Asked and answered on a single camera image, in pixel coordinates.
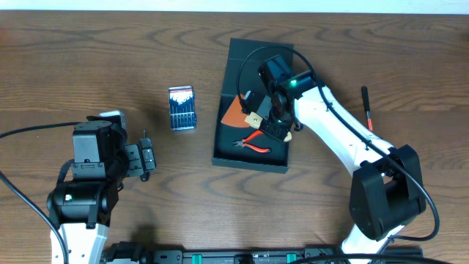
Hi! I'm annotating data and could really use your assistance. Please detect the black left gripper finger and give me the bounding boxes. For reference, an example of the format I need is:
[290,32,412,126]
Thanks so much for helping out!
[140,137,157,182]
[124,144,144,177]

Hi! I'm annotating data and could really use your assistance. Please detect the orange scraper wooden handle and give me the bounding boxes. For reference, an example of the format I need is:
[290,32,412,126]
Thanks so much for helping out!
[220,94,293,143]

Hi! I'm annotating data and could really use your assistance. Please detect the small hammer red black handle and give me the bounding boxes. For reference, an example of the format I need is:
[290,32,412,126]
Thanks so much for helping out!
[361,87,374,131]

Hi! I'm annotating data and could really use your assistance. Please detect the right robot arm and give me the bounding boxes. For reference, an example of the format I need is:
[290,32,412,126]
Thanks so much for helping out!
[213,55,428,263]

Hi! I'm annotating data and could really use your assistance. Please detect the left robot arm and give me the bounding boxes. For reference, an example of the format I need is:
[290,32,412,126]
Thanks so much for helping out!
[47,111,156,263]

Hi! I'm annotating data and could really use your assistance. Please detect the black open gift box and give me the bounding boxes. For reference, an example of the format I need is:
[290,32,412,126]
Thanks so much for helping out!
[212,38,293,173]

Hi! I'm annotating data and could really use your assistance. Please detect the blue precision screwdriver set case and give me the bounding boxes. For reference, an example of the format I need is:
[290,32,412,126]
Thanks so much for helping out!
[169,86,197,131]

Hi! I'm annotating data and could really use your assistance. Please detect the red handled pliers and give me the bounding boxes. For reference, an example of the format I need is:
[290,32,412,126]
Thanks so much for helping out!
[232,130,271,153]

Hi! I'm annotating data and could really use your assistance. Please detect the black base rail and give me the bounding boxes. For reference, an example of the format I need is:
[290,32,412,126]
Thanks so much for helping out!
[100,241,424,264]

